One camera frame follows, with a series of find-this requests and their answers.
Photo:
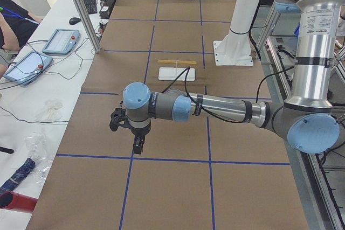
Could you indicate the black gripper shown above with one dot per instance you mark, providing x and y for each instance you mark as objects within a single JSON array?
[{"x": 139, "y": 131}]

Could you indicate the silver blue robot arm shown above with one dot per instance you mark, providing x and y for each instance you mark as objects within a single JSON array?
[{"x": 304, "y": 118}]

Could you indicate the white towel rack base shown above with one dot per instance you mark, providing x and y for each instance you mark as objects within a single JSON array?
[{"x": 170, "y": 74}]

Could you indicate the wooden rack rod right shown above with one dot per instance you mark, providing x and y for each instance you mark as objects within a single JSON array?
[{"x": 167, "y": 60}]

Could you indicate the white crumpled cloth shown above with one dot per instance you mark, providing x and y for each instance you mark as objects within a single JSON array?
[{"x": 50, "y": 111}]

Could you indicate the clear plastic bag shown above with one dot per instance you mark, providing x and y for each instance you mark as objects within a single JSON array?
[{"x": 40, "y": 152}]

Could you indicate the teach pendant far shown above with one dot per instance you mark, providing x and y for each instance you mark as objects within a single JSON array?
[{"x": 61, "y": 42}]

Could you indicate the teach pendant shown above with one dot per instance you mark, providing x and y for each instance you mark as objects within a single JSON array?
[
  {"x": 28, "y": 69},
  {"x": 61, "y": 42}
]

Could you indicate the black box with label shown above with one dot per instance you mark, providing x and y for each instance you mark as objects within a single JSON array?
[{"x": 104, "y": 12}]

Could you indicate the teach pendant near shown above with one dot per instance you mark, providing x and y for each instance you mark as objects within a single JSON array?
[{"x": 28, "y": 69}]

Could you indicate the black computer mouse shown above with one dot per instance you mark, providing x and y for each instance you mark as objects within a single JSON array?
[{"x": 74, "y": 20}]

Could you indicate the red cylinder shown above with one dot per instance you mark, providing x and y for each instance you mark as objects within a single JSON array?
[{"x": 18, "y": 202}]

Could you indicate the black keyboard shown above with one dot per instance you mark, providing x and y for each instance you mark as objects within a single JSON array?
[{"x": 91, "y": 6}]

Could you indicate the seated person black shirt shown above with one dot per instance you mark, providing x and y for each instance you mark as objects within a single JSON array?
[{"x": 17, "y": 25}]

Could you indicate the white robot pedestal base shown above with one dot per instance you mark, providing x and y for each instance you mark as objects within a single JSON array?
[{"x": 235, "y": 48}]

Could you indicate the aluminium frame post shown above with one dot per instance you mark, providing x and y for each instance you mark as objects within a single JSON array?
[{"x": 86, "y": 21}]

